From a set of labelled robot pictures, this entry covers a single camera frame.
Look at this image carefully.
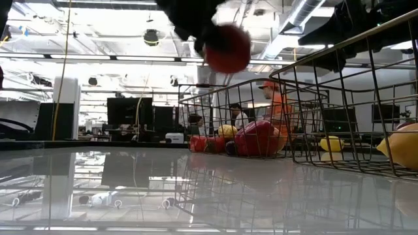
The yellow hanging cable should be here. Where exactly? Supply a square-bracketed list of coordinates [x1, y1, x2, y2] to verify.
[51, 0, 72, 142]

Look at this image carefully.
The gold wire basket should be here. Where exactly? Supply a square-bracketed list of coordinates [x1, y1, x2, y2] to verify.
[178, 78, 329, 160]
[269, 8, 418, 182]

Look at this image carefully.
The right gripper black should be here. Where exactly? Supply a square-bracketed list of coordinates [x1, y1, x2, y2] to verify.
[297, 0, 393, 73]

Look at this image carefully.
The yellow orange toy mango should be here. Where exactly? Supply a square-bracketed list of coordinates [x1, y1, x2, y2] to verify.
[376, 123, 418, 171]

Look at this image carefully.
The yellow toy corn cob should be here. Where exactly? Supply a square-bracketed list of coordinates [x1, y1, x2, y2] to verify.
[217, 124, 239, 141]

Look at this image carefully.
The smooth silver ventilation duct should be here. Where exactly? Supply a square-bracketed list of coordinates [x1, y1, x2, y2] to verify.
[259, 0, 327, 61]

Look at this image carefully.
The black ceiling dome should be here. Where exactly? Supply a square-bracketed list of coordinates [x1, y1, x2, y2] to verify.
[143, 28, 160, 47]

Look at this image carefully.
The red toy bell pepper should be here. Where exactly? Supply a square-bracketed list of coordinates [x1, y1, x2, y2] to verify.
[234, 120, 276, 158]

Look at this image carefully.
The grey perforated panel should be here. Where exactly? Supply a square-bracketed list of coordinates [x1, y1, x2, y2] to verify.
[0, 99, 42, 132]

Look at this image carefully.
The small purple toy eggplant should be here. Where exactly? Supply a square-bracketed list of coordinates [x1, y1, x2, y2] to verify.
[225, 140, 238, 156]

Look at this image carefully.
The person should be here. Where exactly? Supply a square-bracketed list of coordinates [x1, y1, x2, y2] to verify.
[257, 80, 290, 138]
[188, 113, 204, 135]
[230, 103, 251, 131]

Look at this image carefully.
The black panel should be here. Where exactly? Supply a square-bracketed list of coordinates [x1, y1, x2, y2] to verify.
[106, 97, 154, 132]

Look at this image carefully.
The white building pillar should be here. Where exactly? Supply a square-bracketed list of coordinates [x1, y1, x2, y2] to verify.
[54, 76, 82, 141]

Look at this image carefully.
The yellow toy lemon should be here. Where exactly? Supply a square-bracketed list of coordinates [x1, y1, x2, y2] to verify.
[319, 135, 346, 153]

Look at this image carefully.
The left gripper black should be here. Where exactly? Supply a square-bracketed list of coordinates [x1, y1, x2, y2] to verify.
[155, 0, 226, 56]

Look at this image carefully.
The orange toy bell pepper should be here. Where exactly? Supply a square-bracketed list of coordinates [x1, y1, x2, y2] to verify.
[272, 127, 287, 153]

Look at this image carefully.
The black metal table frame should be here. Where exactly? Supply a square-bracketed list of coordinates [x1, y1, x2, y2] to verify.
[0, 139, 191, 151]

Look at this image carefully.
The red toy tomato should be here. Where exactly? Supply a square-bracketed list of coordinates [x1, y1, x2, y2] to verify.
[203, 23, 252, 75]

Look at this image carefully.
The black monitor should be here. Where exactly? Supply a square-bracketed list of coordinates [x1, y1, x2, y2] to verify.
[371, 103, 402, 124]
[321, 106, 359, 134]

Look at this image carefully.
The long ceiling light strip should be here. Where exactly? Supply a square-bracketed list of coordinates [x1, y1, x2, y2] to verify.
[0, 53, 303, 65]

